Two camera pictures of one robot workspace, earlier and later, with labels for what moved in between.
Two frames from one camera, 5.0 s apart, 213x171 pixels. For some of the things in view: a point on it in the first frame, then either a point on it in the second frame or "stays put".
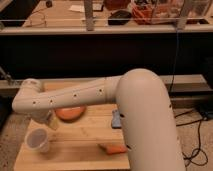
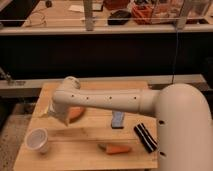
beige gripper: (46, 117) → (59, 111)
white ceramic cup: (37, 139) stays put
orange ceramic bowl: (69, 114) stays put
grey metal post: (88, 6) stays put
